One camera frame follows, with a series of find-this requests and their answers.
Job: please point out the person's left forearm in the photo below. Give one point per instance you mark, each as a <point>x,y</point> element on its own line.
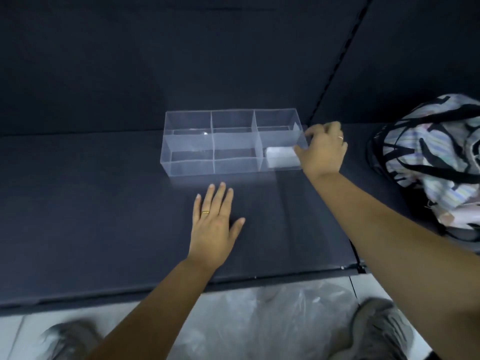
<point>150,318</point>

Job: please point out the person's right hand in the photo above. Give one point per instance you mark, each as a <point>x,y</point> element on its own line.
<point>324,153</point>

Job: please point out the person's right forearm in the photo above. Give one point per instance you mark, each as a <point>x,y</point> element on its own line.
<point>405,251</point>

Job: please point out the clear three-compartment plastic box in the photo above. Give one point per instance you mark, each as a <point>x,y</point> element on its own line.
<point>210,146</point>

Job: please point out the person's right grey shoe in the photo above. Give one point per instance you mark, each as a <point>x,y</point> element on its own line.
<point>375,329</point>

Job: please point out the black white striped tote bag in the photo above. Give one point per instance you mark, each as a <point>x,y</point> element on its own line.
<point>431,157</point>

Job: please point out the clear plastic bag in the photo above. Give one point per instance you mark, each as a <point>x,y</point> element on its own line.
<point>281,157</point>

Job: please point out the person's left hand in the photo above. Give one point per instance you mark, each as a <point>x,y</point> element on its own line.
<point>212,236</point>

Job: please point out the pile of plastic bags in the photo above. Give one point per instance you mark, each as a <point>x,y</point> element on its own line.
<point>270,326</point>

